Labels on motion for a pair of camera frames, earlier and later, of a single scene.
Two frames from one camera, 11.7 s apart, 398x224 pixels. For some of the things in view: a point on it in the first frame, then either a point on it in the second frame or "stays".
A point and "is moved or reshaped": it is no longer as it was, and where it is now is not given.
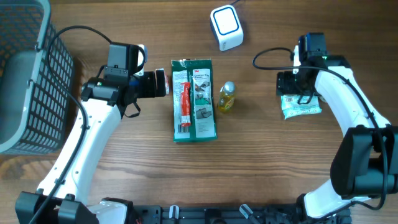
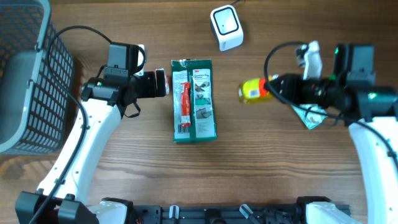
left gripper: x=159 y=83 stays
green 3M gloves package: x=193 y=100 stays
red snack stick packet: x=185 y=104 stays
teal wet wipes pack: x=291 y=107 is moved or reshaped
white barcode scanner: x=227 y=27 stays
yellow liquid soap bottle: x=226 y=96 to x=254 y=91
